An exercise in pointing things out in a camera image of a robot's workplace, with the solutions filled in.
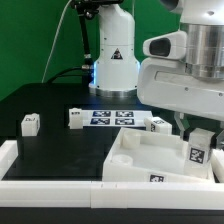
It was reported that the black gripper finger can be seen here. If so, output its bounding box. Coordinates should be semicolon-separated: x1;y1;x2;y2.
215;129;224;149

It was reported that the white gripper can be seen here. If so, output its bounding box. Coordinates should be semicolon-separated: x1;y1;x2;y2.
137;58;224;139

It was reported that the white cable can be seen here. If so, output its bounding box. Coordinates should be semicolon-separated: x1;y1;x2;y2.
41;0;74;84

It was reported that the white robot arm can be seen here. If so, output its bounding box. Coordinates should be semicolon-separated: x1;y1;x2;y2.
71;0;224;148

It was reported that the white U-shaped fence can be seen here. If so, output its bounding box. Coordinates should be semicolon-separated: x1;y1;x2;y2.
0;140;224;210

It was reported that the black cable bundle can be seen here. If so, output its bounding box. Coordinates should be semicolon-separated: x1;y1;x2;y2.
45;66;94;84

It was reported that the white sheet with tags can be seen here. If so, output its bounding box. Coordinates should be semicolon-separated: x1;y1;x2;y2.
83;110;152;127

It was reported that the white square tabletop part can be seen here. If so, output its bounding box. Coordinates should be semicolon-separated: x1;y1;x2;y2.
102;128;215;183

